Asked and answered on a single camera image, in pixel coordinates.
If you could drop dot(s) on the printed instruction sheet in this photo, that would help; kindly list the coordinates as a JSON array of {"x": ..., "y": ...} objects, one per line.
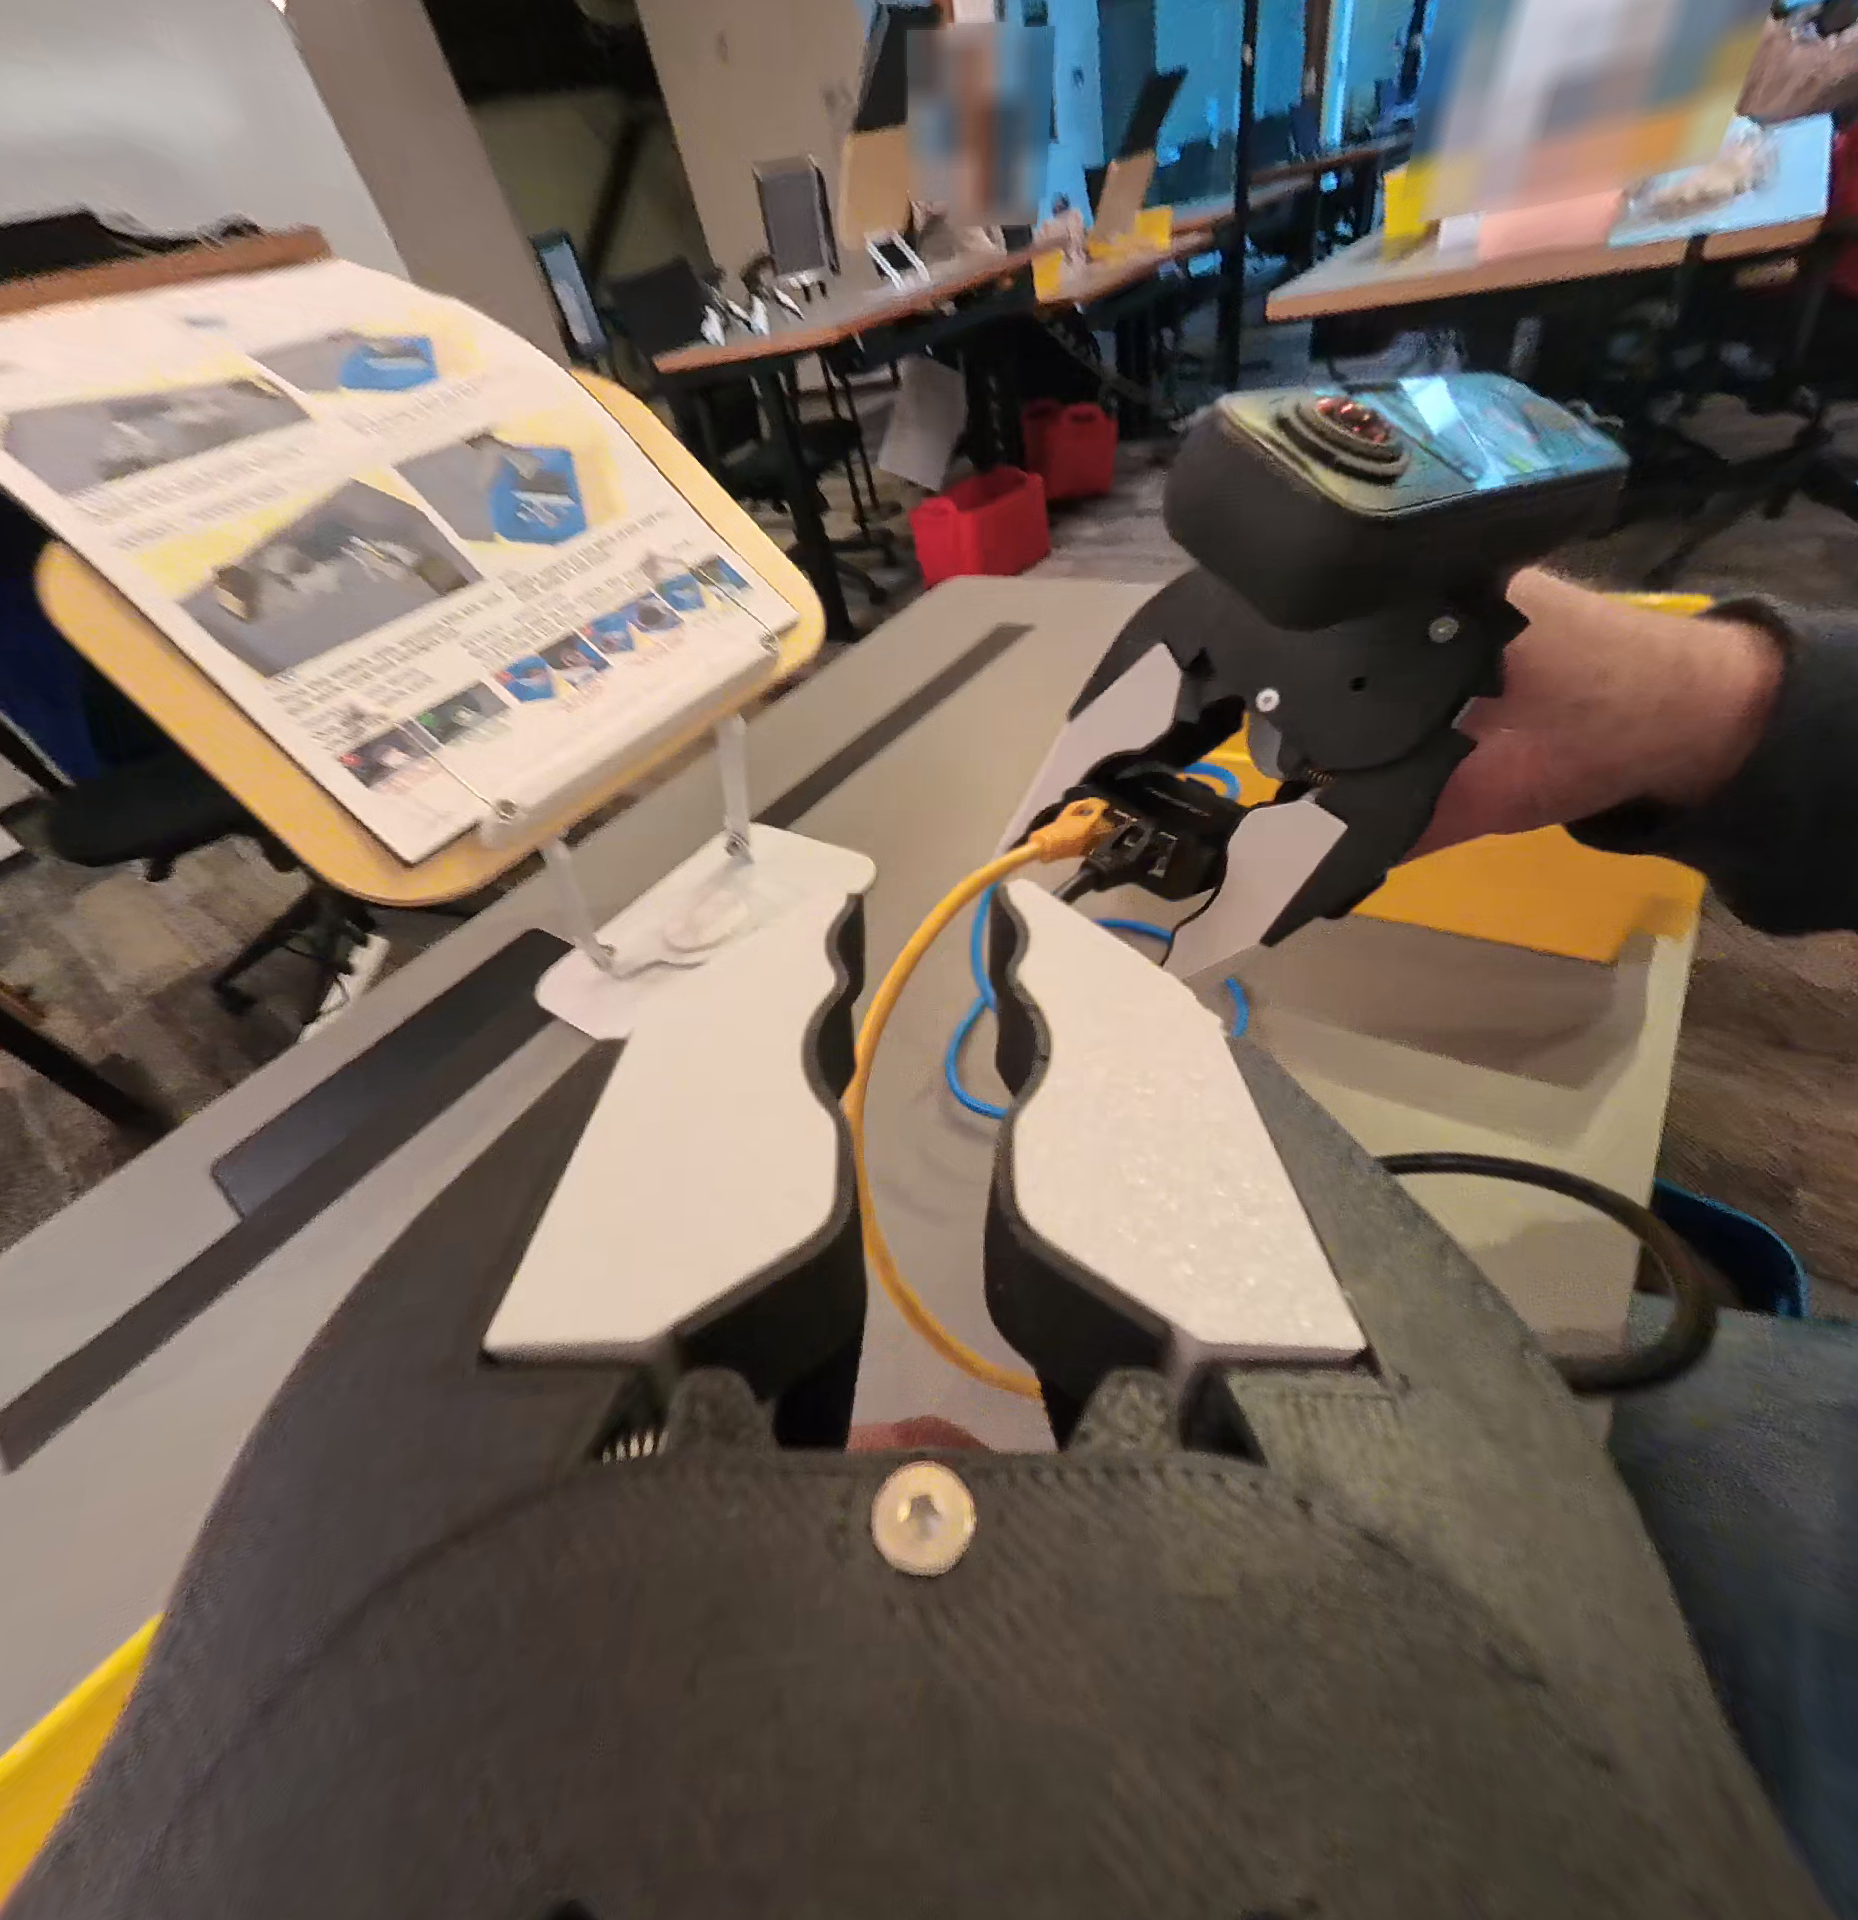
[{"x": 343, "y": 496}]

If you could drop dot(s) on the black office chair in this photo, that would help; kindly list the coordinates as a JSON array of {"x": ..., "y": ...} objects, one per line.
[{"x": 165, "y": 832}]

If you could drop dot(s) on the white power strip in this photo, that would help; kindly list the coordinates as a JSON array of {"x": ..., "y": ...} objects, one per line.
[{"x": 352, "y": 983}]

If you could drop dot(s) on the person's leg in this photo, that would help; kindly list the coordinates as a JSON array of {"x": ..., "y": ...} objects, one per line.
[{"x": 1771, "y": 1575}]

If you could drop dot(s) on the red plastic bin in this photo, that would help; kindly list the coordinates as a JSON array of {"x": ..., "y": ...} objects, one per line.
[
  {"x": 979, "y": 530},
  {"x": 1072, "y": 448}
]

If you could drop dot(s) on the wooden document board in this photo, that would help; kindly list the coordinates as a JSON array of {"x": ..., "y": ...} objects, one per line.
[{"x": 195, "y": 751}]

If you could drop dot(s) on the blue bin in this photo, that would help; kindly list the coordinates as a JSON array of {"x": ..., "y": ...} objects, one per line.
[{"x": 1754, "y": 1259}]

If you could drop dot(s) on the black tablet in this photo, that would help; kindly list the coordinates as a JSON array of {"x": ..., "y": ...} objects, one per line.
[{"x": 569, "y": 298}]

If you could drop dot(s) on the person's right forearm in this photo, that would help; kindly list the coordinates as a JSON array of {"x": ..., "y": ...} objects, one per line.
[{"x": 1831, "y": 751}]

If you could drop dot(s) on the person's right hand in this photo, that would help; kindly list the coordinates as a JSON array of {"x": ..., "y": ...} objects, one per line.
[{"x": 1635, "y": 706}]

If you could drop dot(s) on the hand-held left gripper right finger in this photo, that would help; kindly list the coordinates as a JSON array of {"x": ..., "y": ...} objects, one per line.
[{"x": 1168, "y": 1170}]

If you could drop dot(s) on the wooden top table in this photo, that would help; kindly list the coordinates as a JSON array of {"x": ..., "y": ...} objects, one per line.
[
  {"x": 1545, "y": 263},
  {"x": 871, "y": 308}
]

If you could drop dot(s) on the black port adapter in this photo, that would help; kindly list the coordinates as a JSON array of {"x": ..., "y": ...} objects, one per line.
[{"x": 1156, "y": 842}]

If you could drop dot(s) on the clear acrylic stand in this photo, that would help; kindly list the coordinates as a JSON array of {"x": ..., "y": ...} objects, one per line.
[{"x": 765, "y": 885}]

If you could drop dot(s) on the white paper sheet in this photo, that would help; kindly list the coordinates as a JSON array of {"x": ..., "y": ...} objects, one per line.
[{"x": 921, "y": 423}]

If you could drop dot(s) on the grey tablet screen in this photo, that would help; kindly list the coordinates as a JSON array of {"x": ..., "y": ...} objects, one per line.
[{"x": 794, "y": 217}]

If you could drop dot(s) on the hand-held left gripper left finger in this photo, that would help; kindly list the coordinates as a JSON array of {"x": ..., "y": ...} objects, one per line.
[{"x": 675, "y": 1170}]

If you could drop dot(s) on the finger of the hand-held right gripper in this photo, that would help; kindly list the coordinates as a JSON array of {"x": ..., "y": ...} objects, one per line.
[
  {"x": 1110, "y": 720},
  {"x": 1262, "y": 879}
]

